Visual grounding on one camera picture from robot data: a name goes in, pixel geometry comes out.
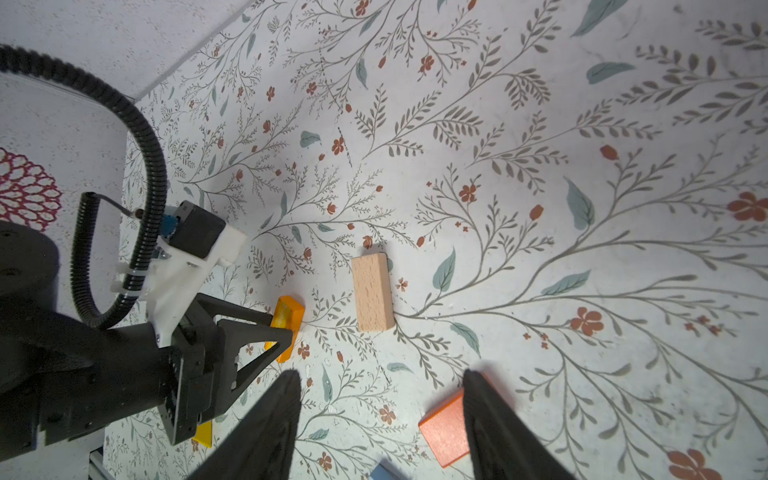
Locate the yellow wood block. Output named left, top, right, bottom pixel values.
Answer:
left=193, top=421, right=213, bottom=448

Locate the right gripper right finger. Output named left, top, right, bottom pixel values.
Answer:
left=463, top=370, right=574, bottom=480

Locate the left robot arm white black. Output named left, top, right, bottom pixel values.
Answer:
left=1, top=221, right=293, bottom=460

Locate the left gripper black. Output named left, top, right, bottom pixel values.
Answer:
left=1, top=293, right=293, bottom=460

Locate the red wood block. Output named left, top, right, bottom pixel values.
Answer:
left=418, top=389, right=470, bottom=468

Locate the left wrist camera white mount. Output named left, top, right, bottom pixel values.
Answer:
left=112, top=201, right=247, bottom=348

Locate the natural wood rectangular block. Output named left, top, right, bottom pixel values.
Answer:
left=352, top=253, right=395, bottom=332

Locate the orange yellow cylinder block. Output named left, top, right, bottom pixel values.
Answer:
left=270, top=295, right=305, bottom=364

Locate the black corrugated cable conduit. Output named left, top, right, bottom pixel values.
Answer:
left=0, top=43, right=169, bottom=330

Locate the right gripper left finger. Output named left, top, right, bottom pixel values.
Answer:
left=190, top=370, right=301, bottom=479

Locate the blue wood block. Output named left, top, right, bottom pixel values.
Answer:
left=369, top=462, right=400, bottom=480

